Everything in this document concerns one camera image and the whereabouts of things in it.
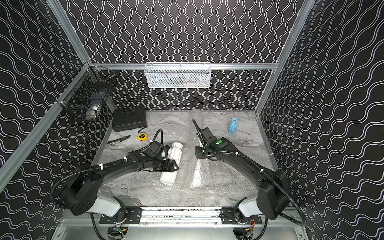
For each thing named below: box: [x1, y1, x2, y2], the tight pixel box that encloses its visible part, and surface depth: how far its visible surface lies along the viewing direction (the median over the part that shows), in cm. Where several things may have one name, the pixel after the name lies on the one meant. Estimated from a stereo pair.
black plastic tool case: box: [112, 105, 147, 132], surface depth 111 cm
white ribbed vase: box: [159, 142, 183, 185], surface depth 81 cm
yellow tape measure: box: [137, 132, 148, 141], surface depth 105 cm
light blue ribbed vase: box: [228, 117, 238, 134], surface depth 103 cm
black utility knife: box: [106, 135, 131, 145], surface depth 104 cm
